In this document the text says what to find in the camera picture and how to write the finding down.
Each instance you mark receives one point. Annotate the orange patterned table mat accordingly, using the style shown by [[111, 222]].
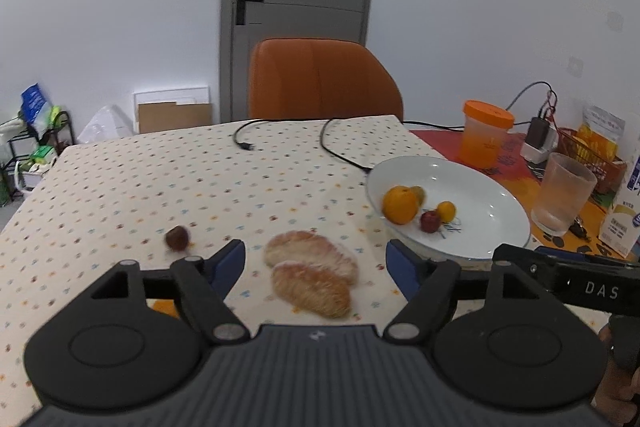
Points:
[[517, 189]]

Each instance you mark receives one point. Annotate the black metal rack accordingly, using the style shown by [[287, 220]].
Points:
[[65, 127]]

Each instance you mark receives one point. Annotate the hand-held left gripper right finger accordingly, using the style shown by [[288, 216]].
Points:
[[403, 268]]

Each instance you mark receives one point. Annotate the person's right hand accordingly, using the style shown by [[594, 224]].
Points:
[[615, 392]]

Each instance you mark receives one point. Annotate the yellow snack bag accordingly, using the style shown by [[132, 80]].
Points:
[[595, 147]]

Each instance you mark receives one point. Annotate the black charger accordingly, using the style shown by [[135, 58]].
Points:
[[537, 132]]

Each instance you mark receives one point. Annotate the white plastic bag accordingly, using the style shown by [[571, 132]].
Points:
[[32, 177]]

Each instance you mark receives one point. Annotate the small red fruit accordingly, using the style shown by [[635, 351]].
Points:
[[430, 221], [177, 238]]

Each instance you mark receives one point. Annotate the clear plastic cup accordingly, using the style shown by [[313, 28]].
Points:
[[562, 194]]

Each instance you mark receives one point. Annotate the white blue snack bag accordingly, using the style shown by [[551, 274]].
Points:
[[605, 119]]

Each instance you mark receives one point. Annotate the peeled pomelo segment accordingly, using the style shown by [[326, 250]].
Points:
[[310, 291], [312, 249]]

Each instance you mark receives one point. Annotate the green box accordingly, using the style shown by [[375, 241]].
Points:
[[44, 153]]

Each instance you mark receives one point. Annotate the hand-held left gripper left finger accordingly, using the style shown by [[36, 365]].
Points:
[[227, 263]]

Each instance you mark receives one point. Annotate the brown cardboard sheet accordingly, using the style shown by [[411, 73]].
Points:
[[175, 118]]

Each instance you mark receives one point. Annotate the clear plastic bag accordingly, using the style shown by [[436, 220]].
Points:
[[107, 124]]

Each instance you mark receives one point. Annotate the white milk carton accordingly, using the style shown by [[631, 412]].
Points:
[[622, 222]]

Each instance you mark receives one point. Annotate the white power strip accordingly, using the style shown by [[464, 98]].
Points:
[[535, 153]]

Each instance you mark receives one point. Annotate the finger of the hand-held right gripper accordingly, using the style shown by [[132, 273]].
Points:
[[550, 250], [525, 263]]

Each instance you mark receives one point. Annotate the white plate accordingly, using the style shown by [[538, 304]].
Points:
[[480, 194]]

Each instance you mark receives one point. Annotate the green carton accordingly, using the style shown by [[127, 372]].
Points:
[[4, 189]]

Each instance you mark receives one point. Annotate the orange chair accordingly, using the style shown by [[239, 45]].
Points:
[[320, 77]]

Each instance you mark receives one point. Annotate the white board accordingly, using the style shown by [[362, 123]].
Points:
[[170, 95]]

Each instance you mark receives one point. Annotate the orange lidded plastic cup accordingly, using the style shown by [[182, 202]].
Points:
[[485, 132]]

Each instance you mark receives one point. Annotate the large orange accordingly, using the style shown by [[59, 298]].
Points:
[[400, 206]]

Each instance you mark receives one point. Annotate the small tangerine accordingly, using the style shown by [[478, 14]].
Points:
[[446, 211]]

